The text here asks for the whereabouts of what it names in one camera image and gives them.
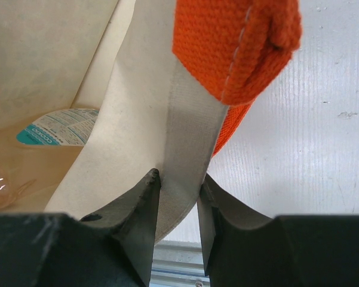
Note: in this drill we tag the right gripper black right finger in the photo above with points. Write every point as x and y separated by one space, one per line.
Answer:
242 247

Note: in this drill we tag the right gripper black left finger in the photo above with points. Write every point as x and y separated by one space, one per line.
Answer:
112 246

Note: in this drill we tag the beige canvas bag orange handles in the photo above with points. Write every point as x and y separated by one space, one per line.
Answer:
171 80

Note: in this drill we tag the green bottle beige cap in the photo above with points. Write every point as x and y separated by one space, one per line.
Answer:
66 127

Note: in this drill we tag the aluminium mounting rail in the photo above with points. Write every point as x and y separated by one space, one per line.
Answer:
178 264

